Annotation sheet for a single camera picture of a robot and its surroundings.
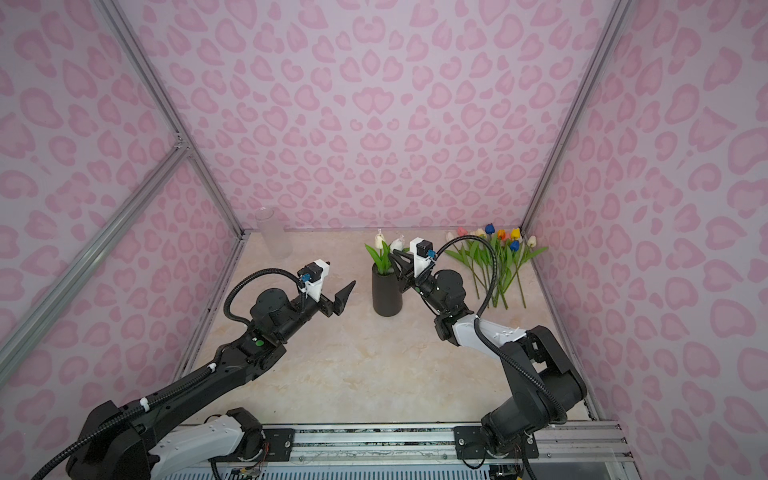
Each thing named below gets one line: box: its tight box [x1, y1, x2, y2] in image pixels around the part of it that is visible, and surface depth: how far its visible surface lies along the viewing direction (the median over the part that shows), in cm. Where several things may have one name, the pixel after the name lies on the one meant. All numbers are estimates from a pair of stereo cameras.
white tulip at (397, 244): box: [390, 235, 405, 253], surface depth 80 cm
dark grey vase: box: [372, 262, 403, 317], surface depth 94 cm
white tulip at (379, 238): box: [375, 228, 385, 257], surface depth 82 cm
